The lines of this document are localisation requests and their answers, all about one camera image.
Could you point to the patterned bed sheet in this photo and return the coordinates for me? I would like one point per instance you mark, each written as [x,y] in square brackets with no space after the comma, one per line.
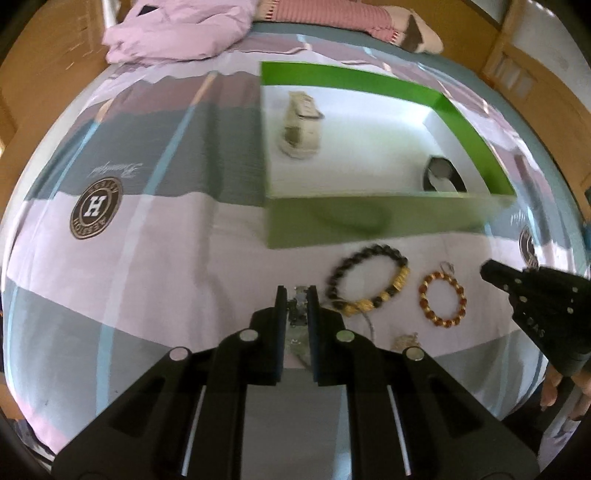
[145,229]

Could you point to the wooden headboard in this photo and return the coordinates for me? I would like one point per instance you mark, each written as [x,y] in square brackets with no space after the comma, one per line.
[56,56]

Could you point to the black wrist watch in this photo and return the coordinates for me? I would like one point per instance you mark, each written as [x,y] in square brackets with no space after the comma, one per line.
[441,168]

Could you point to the pink padded jacket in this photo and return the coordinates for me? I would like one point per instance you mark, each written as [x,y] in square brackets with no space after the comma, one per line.
[156,32]

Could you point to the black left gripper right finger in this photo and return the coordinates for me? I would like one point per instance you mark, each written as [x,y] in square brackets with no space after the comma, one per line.
[408,418]

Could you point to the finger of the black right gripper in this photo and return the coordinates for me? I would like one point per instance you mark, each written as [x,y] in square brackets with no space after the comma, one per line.
[552,307]

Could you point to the white wrist watch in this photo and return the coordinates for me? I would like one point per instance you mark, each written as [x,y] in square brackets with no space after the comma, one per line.
[302,126]

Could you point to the striped plush doll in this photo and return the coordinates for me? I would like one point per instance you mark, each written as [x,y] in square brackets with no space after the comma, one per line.
[393,25]

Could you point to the green cardboard box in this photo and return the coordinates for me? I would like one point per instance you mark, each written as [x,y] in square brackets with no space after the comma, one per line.
[366,182]

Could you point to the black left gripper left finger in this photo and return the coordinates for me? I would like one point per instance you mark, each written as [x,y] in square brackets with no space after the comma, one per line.
[184,417]

